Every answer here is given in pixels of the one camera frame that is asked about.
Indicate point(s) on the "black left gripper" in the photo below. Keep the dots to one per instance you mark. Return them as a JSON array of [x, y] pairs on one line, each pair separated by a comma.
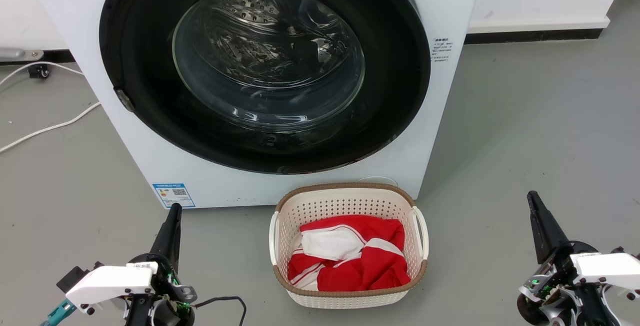
[[167, 286]]

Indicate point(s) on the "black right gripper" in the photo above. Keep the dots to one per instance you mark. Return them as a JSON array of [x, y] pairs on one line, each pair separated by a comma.
[[555, 276]]

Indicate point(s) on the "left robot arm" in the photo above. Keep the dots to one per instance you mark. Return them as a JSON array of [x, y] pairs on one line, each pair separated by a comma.
[[160, 318]]

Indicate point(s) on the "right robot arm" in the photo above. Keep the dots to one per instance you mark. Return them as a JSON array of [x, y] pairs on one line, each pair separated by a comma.
[[595, 308]]

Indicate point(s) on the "white perforated laundry basket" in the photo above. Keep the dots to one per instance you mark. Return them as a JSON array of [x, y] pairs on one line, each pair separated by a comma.
[[345, 201]]

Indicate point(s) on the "blue energy label sticker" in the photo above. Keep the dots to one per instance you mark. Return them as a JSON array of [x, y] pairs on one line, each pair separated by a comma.
[[173, 195]]

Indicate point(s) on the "white front-load washing machine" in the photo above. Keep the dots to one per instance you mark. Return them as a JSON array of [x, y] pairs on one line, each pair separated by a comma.
[[150, 176]]

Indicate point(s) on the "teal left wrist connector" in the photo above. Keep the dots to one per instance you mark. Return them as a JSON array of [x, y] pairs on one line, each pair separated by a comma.
[[59, 313]]

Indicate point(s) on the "grey washer door latch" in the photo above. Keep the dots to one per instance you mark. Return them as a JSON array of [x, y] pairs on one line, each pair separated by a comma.
[[124, 99]]

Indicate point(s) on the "black round glass washer door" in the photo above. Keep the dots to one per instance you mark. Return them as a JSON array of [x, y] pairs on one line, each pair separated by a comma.
[[145, 90]]

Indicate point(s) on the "red and white garment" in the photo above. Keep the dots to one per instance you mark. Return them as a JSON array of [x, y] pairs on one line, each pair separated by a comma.
[[370, 266]]

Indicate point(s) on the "small printed text sticker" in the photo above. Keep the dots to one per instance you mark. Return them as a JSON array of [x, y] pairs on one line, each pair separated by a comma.
[[442, 49]]

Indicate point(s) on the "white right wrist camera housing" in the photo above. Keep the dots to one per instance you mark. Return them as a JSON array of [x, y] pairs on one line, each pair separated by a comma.
[[607, 268]]

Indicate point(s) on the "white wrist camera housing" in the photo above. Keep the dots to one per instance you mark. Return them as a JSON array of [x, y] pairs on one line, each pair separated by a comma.
[[107, 283], [607, 268]]

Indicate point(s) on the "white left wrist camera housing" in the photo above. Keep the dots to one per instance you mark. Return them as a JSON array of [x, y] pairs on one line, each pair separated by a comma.
[[107, 283]]

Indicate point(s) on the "black wall baseboard strip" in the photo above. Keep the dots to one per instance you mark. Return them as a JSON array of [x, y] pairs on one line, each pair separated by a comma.
[[530, 36]]

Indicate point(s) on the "small black wall plug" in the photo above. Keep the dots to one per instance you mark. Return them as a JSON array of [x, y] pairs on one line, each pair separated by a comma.
[[38, 71]]

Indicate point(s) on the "grey metal wall bracket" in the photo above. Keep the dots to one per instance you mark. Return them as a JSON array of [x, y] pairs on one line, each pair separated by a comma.
[[20, 54]]

